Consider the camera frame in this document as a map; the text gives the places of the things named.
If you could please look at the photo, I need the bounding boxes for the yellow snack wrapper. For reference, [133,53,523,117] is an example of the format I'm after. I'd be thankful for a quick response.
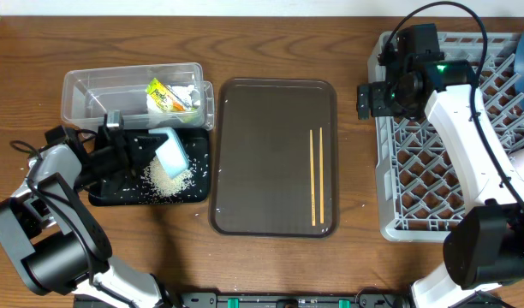
[146,78,192,113]

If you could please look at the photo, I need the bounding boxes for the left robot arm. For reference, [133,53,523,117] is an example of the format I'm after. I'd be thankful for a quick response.
[0,126,182,307]

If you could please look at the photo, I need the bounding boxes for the light blue rice bowl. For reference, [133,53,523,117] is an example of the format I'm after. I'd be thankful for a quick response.
[148,127,189,179]

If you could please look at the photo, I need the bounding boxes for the brown serving tray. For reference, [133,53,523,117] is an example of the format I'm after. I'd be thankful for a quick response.
[209,78,339,239]

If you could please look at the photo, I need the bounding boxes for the spilled rice pile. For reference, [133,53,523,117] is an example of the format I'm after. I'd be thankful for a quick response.
[116,136,210,202]

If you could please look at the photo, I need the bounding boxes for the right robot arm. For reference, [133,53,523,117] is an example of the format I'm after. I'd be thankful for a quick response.
[357,61,524,307]

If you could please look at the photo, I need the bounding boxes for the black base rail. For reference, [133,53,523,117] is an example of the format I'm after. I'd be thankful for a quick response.
[72,291,503,308]

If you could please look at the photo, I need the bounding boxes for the black tray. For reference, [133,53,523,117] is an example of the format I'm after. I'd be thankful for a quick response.
[88,128,211,206]

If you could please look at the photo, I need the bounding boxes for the clear plastic waste bin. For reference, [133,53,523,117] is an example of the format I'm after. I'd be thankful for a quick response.
[61,62,215,130]

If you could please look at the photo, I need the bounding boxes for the wooden chopstick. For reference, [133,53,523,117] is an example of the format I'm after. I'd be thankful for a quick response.
[309,130,316,226]
[319,127,325,224]

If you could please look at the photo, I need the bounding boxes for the grey dishwasher rack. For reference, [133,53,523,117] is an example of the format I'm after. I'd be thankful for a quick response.
[375,33,524,243]

